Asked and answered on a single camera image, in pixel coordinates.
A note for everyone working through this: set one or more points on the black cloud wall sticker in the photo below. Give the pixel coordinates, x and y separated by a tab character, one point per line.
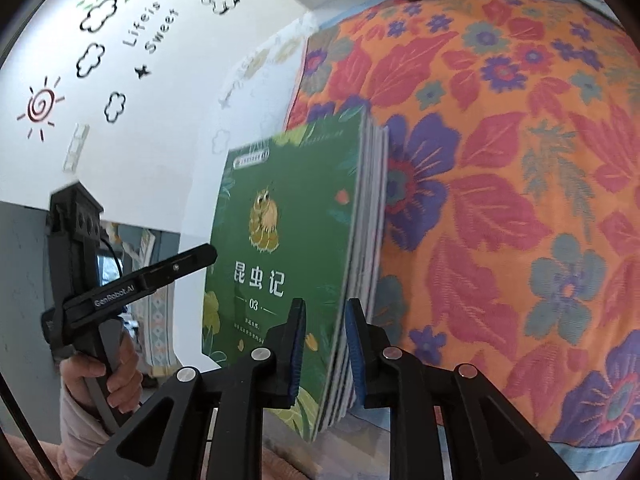
100	15
115	107
91	60

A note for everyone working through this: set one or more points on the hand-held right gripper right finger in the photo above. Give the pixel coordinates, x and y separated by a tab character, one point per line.
356	355

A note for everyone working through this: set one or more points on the white wall switch panel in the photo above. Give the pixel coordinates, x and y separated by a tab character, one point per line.
76	146

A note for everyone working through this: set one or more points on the person's left hand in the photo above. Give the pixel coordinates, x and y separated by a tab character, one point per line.
75	380

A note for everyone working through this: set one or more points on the stack of children's books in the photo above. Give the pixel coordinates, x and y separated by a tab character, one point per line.
280	220

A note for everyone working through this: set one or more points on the person's left forearm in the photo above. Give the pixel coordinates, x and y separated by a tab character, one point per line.
80	435

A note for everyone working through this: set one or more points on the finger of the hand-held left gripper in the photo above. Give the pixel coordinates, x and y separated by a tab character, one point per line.
180	266

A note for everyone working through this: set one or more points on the orange floral table cloth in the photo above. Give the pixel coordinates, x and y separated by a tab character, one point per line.
500	210

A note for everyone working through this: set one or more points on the black bird wall sticker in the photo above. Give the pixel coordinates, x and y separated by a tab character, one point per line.
143	71

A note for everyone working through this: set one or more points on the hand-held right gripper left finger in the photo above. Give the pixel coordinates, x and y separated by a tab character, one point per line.
298	355

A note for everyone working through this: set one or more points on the black lettering wall sticker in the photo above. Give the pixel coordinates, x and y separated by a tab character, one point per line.
150	27

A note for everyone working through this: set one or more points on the red sun wall sticker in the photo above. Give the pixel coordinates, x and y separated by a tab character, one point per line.
42	105

